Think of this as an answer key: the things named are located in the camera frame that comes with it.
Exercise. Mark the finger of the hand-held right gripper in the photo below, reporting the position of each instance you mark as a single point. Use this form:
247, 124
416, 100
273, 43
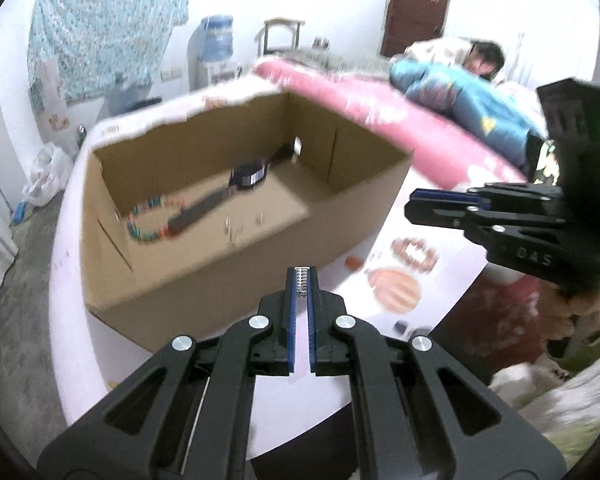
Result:
525, 245
440, 199

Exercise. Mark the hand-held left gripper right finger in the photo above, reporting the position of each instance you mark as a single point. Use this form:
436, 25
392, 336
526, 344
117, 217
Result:
314, 320

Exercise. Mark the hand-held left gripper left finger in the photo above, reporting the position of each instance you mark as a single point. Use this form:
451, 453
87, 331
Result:
291, 320

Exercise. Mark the silver ribbed clip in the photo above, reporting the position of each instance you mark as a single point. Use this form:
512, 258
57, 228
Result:
302, 280

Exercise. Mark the brown cardboard box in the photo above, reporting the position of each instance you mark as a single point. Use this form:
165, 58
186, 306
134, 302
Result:
205, 285

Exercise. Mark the person's right hand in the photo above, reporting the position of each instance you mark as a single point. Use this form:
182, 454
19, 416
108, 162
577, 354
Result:
557, 320

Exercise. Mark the small orange pendant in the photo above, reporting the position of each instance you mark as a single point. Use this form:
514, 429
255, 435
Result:
353, 261

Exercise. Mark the blue patterned quilt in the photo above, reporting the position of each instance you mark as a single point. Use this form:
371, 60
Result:
470, 95

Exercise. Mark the small silver earring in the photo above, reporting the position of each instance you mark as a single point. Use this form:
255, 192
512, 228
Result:
228, 224

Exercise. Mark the pink bedding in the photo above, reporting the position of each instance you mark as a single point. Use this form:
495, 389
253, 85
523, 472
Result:
355, 95

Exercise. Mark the brown door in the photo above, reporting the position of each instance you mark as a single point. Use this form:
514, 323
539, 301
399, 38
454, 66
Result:
415, 15

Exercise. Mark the wooden chair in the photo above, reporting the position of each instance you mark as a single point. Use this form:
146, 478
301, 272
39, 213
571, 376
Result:
280, 23

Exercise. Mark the white water dispenser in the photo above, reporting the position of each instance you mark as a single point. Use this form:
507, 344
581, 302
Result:
200, 72

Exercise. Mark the white plastic bag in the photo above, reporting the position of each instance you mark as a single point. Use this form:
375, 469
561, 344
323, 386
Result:
47, 170

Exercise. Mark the teal patterned hanging cloth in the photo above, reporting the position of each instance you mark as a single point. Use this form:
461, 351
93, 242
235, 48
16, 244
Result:
105, 20

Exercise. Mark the white wall socket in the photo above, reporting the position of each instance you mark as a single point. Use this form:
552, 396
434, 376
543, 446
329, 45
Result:
171, 74

